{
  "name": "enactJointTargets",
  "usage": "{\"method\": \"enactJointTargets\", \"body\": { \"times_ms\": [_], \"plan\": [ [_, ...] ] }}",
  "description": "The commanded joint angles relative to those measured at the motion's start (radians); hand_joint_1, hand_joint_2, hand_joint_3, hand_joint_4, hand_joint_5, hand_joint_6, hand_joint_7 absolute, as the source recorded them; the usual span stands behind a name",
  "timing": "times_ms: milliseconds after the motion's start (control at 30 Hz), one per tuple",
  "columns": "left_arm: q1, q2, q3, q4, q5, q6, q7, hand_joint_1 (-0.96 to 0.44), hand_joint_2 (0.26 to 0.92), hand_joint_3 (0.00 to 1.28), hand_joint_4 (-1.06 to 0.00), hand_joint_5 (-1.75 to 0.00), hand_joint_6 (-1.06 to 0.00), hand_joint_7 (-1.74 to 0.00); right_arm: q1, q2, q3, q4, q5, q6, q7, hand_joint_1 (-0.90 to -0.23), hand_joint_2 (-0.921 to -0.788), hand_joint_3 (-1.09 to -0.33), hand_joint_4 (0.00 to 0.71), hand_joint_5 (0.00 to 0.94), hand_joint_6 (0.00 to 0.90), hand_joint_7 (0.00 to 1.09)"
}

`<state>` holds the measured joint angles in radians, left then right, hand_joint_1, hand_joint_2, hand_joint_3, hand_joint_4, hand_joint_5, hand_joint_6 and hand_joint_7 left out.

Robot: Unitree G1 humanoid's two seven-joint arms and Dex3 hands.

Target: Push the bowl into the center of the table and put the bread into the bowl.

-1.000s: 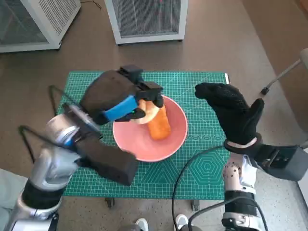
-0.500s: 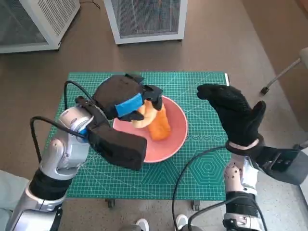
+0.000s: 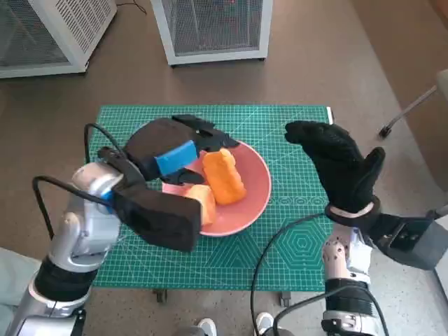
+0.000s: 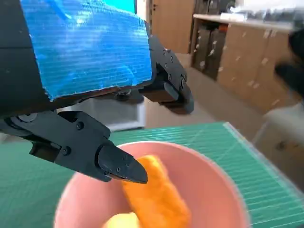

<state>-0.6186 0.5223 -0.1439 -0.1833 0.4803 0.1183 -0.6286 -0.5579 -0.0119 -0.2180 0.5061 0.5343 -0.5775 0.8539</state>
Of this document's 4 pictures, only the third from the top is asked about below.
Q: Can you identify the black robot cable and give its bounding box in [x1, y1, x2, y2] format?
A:
[274, 292, 382, 336]
[32, 176, 113, 239]
[251, 211, 328, 336]
[83, 122, 122, 165]

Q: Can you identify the round toy bread bun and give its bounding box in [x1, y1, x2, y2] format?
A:
[187, 184, 217, 228]

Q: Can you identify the white mesh-front cabinet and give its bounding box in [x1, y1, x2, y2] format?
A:
[150, 0, 270, 67]

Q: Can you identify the grey chair with caster leg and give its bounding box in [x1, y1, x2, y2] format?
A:
[379, 69, 448, 139]

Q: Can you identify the black floor cable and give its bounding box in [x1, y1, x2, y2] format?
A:
[115, 0, 148, 15]

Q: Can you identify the person's leg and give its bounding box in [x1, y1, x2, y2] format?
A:
[0, 246, 43, 309]

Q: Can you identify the pink bowl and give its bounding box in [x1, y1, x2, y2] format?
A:
[127, 121, 272, 237]

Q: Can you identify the long braided toy bread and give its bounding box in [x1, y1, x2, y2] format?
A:
[202, 147, 247, 207]

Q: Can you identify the white shoe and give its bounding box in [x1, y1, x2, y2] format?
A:
[197, 317, 218, 336]
[254, 312, 276, 336]

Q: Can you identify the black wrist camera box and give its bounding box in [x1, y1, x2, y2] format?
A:
[97, 146, 204, 253]
[370, 213, 448, 270]

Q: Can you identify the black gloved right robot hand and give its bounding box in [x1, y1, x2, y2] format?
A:
[283, 120, 386, 214]

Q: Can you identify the white board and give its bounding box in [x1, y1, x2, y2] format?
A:
[433, 251, 448, 292]

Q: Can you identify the green cutting mat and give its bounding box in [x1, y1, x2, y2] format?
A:
[90, 104, 337, 291]

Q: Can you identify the white cabinet with louvered side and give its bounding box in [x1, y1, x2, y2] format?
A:
[0, 0, 118, 80]

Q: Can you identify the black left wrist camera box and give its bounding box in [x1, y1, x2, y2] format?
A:
[97, 146, 204, 253]

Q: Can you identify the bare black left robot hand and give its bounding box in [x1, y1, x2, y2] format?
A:
[124, 114, 241, 186]

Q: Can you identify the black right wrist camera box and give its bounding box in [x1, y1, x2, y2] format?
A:
[370, 213, 448, 270]

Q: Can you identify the black chair caster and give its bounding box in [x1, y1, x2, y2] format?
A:
[426, 206, 448, 220]

